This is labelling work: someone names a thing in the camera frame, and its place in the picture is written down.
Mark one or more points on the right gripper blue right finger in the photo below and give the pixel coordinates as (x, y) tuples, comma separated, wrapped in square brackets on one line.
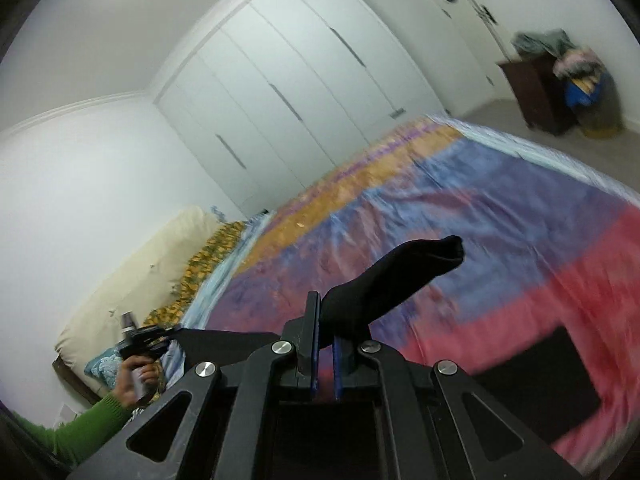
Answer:
[(437, 422)]

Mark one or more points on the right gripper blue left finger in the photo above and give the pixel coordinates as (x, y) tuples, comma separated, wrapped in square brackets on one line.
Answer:
[(208, 424)]

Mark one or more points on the black pants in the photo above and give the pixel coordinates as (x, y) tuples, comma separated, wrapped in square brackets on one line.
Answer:
[(546, 385)]

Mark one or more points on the person's left hand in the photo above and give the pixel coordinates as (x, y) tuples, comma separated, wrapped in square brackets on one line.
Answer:
[(137, 379)]

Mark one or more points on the orange green floral blanket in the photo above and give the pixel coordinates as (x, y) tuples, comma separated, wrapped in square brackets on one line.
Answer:
[(198, 268)]

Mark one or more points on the cream padded headboard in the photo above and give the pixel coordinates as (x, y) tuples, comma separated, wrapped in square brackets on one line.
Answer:
[(147, 280)]

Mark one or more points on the teal floral pillow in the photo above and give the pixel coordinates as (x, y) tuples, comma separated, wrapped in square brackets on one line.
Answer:
[(104, 368)]

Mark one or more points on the multicoloured floral bedspread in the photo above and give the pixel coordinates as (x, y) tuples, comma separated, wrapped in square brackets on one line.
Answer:
[(549, 242)]

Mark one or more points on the white built-in wardrobe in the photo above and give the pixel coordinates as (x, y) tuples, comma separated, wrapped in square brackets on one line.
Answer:
[(272, 95)]

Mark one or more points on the dark wooden cabinet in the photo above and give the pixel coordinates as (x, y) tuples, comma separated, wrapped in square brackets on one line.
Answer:
[(539, 93)]

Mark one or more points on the pile of clothes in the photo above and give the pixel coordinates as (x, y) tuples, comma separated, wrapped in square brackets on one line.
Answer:
[(590, 90)]

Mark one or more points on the white door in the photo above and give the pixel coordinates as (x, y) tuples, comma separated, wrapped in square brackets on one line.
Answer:
[(481, 45)]

